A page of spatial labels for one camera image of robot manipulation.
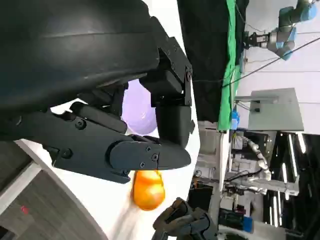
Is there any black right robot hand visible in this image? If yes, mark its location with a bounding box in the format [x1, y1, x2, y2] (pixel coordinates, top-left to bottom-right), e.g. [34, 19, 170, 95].
[152, 197, 219, 240]

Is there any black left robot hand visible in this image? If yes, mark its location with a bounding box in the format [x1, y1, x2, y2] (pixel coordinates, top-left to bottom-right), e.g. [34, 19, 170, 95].
[0, 0, 196, 185]

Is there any orange white toy bread roll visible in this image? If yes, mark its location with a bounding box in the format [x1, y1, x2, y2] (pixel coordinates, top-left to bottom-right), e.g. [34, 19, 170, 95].
[132, 169, 166, 211]

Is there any black monitor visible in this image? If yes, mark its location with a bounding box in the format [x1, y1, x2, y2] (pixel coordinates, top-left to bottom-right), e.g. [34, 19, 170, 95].
[187, 186, 214, 211]

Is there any lilac plate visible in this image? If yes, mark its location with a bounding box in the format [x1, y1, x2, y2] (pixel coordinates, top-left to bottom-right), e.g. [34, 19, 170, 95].
[121, 79, 158, 136]

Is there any small blue object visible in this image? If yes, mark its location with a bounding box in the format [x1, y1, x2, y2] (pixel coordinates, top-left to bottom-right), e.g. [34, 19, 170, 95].
[231, 109, 241, 130]

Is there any black backdrop cloth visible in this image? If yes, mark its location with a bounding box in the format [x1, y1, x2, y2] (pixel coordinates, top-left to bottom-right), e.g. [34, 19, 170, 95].
[176, 0, 251, 123]

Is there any green cloth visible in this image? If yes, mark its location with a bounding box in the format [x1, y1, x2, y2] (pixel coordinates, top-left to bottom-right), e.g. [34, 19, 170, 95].
[216, 0, 241, 134]

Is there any grey metal cabinet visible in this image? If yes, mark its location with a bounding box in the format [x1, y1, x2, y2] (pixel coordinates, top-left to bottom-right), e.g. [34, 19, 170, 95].
[234, 87, 305, 134]

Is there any thin black workshop cable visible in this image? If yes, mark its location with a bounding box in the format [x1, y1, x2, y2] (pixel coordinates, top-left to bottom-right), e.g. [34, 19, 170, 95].
[193, 37, 320, 85]

